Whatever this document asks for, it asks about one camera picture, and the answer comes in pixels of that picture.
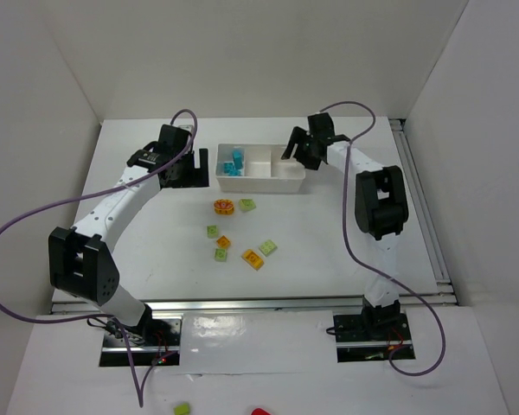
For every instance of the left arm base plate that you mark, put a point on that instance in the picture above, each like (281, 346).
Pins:
(163, 348)

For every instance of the white divided container tray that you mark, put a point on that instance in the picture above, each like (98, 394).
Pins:
(263, 171)

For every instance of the aluminium rail front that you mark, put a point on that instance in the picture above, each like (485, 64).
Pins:
(297, 303)

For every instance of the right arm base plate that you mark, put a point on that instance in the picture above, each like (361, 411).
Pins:
(356, 343)

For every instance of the green lego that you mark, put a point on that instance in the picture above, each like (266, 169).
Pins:
(220, 255)
(212, 231)
(246, 205)
(268, 247)

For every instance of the aluminium rail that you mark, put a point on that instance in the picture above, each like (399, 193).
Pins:
(297, 303)
(445, 295)

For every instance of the green lego outside foreground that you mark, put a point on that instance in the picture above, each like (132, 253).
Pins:
(182, 409)

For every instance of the small orange lego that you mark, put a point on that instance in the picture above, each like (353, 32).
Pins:
(223, 242)

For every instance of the tall blue lego brick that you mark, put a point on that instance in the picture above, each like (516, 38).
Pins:
(238, 159)

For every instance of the orange round lego piece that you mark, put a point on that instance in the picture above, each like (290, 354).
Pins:
(223, 207)

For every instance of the orange lego slanted brick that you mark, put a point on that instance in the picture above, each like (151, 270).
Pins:
(253, 259)

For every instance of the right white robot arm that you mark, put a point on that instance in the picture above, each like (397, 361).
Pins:
(380, 211)

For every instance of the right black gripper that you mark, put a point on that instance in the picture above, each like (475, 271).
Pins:
(305, 147)

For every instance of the red object at edge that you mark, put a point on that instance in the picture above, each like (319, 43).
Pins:
(260, 411)

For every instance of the aluminium rail right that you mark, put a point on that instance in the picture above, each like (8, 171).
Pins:
(445, 295)

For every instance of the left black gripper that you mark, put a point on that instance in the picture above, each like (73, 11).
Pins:
(189, 171)

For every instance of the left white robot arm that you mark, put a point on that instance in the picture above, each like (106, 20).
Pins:
(80, 258)

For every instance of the blue lego brick wide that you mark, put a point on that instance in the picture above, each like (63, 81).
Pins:
(229, 169)

